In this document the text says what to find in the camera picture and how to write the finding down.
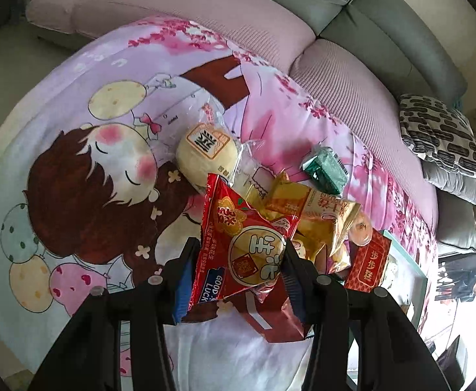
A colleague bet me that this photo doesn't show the dark red foil packet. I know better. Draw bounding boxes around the dark red foil packet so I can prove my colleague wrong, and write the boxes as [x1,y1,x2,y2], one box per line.
[185,285,310,343]

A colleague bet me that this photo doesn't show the printed cartoon blanket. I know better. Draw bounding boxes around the printed cartoon blanket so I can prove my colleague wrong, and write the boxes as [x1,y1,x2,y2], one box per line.
[0,14,440,391]

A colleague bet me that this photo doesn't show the grey pillow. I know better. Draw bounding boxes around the grey pillow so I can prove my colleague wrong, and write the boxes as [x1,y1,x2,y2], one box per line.
[421,159,476,208]

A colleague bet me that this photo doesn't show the red snack bag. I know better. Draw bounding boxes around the red snack bag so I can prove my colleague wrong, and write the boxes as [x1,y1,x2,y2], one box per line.
[189,173,301,306]

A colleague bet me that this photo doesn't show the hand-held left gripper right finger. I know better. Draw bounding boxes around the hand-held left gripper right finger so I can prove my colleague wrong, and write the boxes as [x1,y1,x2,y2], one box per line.
[281,238,464,391]

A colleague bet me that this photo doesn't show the orange yellow snack packet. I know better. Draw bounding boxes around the orange yellow snack packet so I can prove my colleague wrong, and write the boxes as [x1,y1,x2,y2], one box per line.
[262,171,316,233]

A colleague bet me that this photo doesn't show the yellow bread packet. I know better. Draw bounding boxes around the yellow bread packet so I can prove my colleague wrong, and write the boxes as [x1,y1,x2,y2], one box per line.
[297,189,363,275]

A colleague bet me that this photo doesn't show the teal cardboard box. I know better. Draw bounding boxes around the teal cardboard box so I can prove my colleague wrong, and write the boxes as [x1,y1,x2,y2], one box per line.
[378,230,430,335]

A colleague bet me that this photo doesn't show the grey green sofa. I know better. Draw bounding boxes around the grey green sofa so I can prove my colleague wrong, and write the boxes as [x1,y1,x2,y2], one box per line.
[18,0,476,253]

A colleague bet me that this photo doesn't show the pink sofa cover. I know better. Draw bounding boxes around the pink sofa cover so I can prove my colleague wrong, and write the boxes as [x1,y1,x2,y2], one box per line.
[24,0,440,245]

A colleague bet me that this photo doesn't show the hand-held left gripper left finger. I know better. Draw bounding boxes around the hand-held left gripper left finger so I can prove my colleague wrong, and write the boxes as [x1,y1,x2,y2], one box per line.
[26,236,202,391]

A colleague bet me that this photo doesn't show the red patterned packet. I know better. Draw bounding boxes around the red patterned packet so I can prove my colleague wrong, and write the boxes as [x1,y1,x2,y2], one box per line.
[344,232,393,294]

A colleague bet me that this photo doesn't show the clear packet of small cakes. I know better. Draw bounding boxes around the clear packet of small cakes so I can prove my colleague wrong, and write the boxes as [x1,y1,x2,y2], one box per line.
[331,210,373,273]

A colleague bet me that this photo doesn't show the dark green barcode packet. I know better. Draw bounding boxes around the dark green barcode packet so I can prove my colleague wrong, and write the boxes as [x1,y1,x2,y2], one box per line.
[301,147,350,196]

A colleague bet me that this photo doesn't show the dark clothes rack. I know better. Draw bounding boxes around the dark clothes rack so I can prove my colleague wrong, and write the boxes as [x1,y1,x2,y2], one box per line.
[437,250,476,304]

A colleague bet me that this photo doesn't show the black and white patterned pillow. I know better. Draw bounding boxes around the black and white patterned pillow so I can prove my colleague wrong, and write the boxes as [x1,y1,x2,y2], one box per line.
[397,94,476,180]

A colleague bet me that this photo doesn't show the bread bun in clear packet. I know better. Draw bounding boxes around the bread bun in clear packet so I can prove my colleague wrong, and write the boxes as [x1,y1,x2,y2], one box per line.
[175,102,265,196]

